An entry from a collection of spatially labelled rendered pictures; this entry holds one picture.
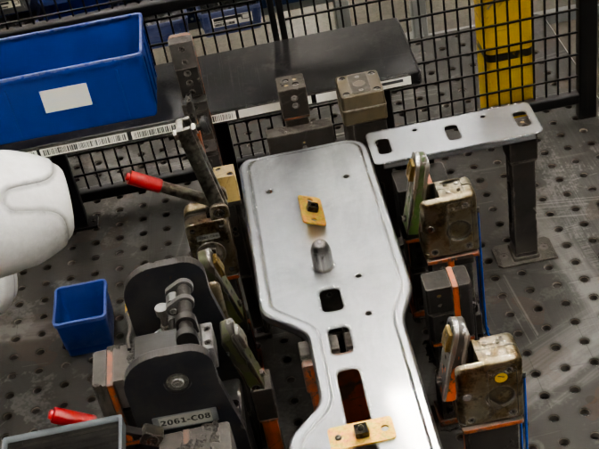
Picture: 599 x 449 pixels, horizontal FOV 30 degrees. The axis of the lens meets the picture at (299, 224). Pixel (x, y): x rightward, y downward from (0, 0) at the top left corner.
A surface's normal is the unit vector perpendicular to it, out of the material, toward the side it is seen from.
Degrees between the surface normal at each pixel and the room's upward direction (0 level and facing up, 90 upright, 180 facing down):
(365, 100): 88
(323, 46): 0
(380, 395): 0
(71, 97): 90
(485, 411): 90
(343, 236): 0
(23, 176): 39
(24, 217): 72
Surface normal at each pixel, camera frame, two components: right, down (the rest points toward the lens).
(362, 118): 0.12, 0.58
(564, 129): -0.15, -0.78
